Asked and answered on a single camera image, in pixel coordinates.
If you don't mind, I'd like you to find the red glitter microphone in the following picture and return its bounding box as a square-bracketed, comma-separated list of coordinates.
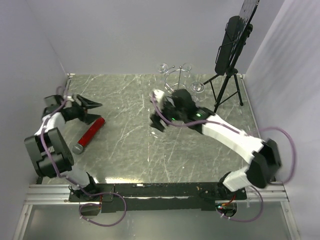
[72, 117, 105, 155]

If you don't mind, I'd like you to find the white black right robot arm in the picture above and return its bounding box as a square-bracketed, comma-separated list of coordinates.
[149, 89, 282, 200]

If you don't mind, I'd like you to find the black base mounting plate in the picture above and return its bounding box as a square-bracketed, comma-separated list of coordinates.
[68, 182, 247, 213]

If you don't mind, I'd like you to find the chrome wine glass rack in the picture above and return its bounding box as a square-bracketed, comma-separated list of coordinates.
[163, 66, 195, 94]

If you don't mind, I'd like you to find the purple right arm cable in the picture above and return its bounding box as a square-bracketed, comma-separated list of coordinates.
[149, 92, 298, 223]

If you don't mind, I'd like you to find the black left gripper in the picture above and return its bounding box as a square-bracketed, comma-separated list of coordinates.
[65, 94, 102, 125]

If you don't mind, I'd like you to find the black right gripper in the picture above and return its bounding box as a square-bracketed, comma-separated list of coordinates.
[150, 97, 187, 132]

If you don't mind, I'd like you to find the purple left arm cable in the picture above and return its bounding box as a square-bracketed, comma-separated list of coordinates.
[41, 86, 127, 228]

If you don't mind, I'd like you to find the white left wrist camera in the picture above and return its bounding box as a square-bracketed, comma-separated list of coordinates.
[62, 94, 77, 103]

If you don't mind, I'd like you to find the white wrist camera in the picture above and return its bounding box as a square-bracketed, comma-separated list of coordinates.
[62, 94, 77, 103]
[151, 89, 166, 104]

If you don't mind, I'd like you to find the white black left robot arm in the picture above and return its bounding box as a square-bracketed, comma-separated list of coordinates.
[24, 94, 102, 201]

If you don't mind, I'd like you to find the aluminium rail frame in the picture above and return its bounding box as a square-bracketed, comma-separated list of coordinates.
[15, 74, 300, 240]

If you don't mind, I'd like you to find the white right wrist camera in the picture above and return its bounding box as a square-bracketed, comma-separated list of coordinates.
[151, 89, 166, 104]

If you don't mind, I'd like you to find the black music stand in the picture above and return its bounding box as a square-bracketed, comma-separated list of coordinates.
[203, 0, 260, 112]

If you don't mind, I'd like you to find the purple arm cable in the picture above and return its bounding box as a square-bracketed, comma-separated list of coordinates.
[41, 86, 127, 228]
[149, 92, 298, 223]

